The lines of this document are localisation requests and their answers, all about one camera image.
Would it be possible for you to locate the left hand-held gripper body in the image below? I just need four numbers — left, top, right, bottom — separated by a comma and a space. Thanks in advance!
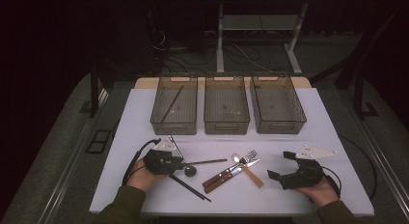
143, 135, 179, 175

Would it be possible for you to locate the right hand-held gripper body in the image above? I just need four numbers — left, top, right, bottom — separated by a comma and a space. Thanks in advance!
279, 145, 339, 190

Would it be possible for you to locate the translucent amber plastic spoon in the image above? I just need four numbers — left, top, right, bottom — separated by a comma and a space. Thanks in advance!
231, 153, 265, 189

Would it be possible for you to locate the black chopstick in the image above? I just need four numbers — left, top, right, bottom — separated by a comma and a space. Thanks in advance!
168, 173, 210, 199
167, 175, 212, 203

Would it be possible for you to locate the smoky plastic bin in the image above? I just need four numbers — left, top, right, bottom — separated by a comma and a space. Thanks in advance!
150, 72, 199, 136
249, 71, 308, 135
204, 72, 251, 136

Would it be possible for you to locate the person's right hand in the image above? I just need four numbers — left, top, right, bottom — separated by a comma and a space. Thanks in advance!
293, 177, 341, 208

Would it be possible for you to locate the person's left hand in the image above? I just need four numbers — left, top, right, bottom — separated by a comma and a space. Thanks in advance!
125, 157, 169, 195

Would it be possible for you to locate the white table cover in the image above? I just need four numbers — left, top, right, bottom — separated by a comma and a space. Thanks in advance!
89, 87, 375, 217

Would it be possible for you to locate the black angled metal stand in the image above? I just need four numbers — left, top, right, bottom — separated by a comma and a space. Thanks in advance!
310, 5, 409, 119

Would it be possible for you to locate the left hand-held gripper cable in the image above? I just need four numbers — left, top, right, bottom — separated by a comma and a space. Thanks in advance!
122, 138, 162, 187

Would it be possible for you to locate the hand-held gripper cable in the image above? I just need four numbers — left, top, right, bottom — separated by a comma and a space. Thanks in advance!
122, 138, 162, 187
321, 165, 342, 199

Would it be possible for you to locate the right hand-held gripper cable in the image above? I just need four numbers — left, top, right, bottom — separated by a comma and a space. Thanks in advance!
321, 165, 342, 199

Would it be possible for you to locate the wooden-handled fork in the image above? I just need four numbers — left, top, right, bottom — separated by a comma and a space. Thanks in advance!
202, 149, 259, 188

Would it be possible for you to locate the wooden-handled knife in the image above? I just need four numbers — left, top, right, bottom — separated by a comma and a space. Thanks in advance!
204, 158, 261, 194

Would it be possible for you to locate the thin black cable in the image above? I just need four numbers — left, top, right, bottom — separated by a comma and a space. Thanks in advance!
340, 135, 378, 201

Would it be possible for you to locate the metal floor rail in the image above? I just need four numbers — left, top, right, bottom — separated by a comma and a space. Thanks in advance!
38, 88, 110, 224
350, 111, 409, 215

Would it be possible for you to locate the tangle of floor cables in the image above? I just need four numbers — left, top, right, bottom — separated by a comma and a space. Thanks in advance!
150, 27, 274, 73

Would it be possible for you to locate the white metal desk frame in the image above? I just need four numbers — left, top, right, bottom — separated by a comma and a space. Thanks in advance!
204, 0, 357, 76

